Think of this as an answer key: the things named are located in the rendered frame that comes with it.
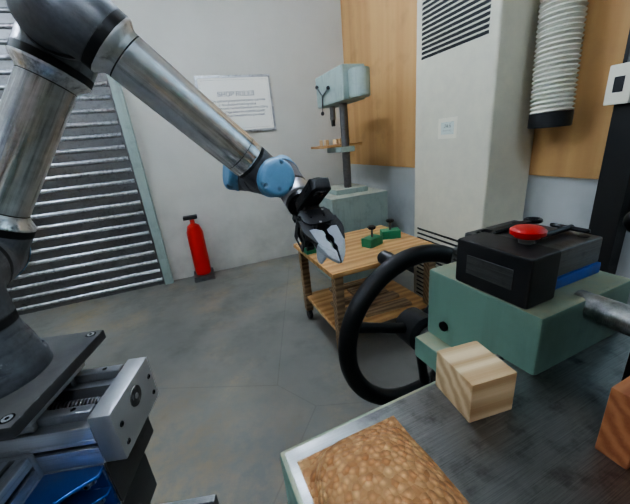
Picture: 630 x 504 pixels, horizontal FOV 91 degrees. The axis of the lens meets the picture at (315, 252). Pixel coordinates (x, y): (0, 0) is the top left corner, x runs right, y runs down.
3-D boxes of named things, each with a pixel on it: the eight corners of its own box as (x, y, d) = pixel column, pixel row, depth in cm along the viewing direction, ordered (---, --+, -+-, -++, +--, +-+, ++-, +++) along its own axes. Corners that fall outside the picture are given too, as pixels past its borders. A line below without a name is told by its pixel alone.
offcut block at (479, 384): (473, 373, 29) (476, 339, 28) (512, 409, 25) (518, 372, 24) (434, 384, 28) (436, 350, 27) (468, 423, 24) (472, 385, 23)
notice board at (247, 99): (276, 129, 292) (269, 74, 276) (276, 129, 290) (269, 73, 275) (205, 135, 272) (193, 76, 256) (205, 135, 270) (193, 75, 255)
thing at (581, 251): (510, 248, 42) (514, 207, 40) (611, 275, 32) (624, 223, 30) (433, 271, 37) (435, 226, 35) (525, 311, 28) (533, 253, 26)
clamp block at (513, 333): (503, 301, 46) (510, 243, 43) (617, 352, 34) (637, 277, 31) (424, 332, 41) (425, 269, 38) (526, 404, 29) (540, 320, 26)
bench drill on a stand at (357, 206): (359, 256, 311) (350, 77, 258) (397, 278, 256) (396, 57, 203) (315, 267, 295) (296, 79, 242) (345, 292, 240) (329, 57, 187)
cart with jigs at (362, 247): (383, 292, 234) (381, 208, 213) (438, 330, 184) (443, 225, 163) (301, 317, 213) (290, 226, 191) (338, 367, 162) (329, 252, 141)
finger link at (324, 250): (336, 277, 64) (318, 245, 69) (342, 257, 59) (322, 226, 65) (323, 280, 63) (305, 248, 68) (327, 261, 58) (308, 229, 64)
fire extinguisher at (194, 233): (214, 271, 308) (201, 212, 288) (215, 278, 291) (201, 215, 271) (195, 275, 303) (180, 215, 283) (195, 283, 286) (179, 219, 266)
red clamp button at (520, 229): (522, 230, 31) (523, 220, 31) (554, 237, 29) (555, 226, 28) (501, 236, 30) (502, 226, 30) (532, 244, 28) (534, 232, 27)
